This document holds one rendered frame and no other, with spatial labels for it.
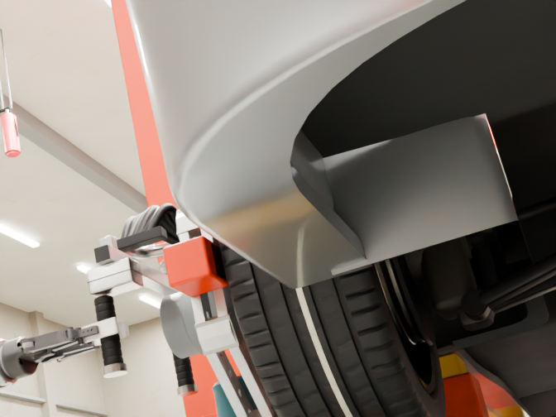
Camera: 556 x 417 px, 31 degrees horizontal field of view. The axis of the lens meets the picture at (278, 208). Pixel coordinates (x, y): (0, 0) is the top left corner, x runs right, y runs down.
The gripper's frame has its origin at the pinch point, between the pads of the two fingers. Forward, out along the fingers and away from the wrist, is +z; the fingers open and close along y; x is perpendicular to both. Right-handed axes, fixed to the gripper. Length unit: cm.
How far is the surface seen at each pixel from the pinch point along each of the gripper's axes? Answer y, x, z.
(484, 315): -11, -14, 66
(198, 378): -60, 0, -6
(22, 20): -682, 568, -356
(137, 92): -60, 79, -8
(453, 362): -61, -12, 54
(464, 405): -60, -22, 54
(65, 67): -798, 568, -369
